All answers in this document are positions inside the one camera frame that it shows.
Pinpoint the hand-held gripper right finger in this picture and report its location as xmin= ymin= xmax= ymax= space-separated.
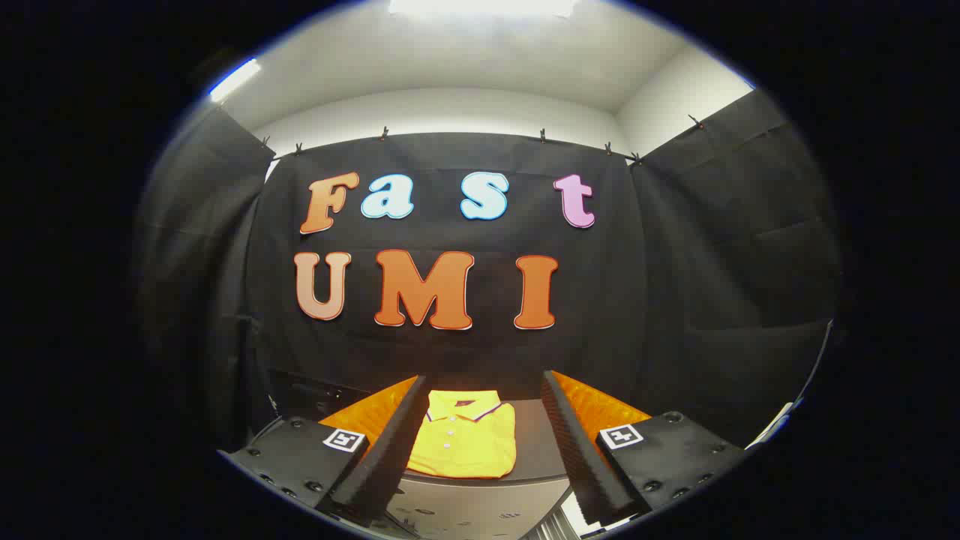
xmin=541 ymin=369 xmax=745 ymax=530

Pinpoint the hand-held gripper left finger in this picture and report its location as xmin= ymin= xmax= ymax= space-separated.
xmin=217 ymin=375 xmax=430 ymax=528

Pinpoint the yellow polo shirt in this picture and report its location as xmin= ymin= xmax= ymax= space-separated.
xmin=405 ymin=388 xmax=518 ymax=479

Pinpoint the black side curtain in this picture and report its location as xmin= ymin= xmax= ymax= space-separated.
xmin=630 ymin=88 xmax=841 ymax=451
xmin=135 ymin=105 xmax=275 ymax=451

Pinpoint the narrow ceiling light strip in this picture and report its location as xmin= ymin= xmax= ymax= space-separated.
xmin=208 ymin=58 xmax=262 ymax=102

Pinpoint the wide ceiling light panel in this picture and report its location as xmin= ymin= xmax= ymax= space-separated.
xmin=388 ymin=0 xmax=582 ymax=17

